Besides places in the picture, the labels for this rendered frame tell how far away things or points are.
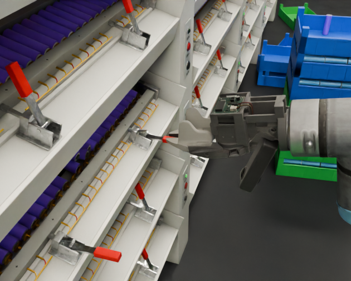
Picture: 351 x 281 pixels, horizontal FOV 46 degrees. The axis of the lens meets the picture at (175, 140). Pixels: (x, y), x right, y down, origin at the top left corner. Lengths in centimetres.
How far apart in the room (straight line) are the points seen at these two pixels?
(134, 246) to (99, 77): 39
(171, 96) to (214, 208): 62
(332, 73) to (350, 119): 74
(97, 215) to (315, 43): 89
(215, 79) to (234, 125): 77
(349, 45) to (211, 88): 42
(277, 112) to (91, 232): 33
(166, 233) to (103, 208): 49
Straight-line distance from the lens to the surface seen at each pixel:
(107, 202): 66
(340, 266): 135
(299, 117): 64
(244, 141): 66
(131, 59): 64
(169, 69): 86
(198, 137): 69
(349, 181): 69
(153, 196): 94
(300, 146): 65
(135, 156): 75
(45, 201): 63
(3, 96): 49
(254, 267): 128
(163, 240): 111
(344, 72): 138
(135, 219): 89
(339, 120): 63
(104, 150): 71
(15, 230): 60
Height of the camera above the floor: 100
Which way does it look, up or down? 36 degrees down
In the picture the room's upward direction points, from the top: straight up
